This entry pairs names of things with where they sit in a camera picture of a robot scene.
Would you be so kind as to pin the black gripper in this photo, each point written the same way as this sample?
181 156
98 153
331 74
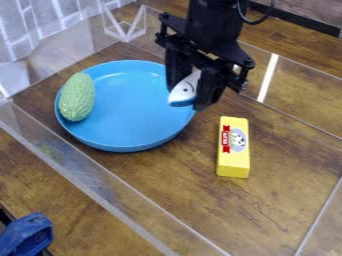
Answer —
202 41

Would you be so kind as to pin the yellow toy butter block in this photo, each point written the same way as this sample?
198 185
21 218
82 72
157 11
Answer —
233 160

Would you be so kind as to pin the white wooden toy fish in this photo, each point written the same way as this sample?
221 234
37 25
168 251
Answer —
184 93

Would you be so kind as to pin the green bumpy toy gourd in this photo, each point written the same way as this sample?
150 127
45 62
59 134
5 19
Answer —
77 97

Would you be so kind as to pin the black baseboard strip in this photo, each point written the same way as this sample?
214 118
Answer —
320 15

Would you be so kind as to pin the blue plastic clamp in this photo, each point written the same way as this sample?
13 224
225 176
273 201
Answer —
27 236

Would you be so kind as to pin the blue round plastic tray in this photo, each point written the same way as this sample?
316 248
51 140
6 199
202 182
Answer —
133 118

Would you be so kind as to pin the grey checkered curtain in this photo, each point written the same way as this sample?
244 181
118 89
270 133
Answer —
31 20

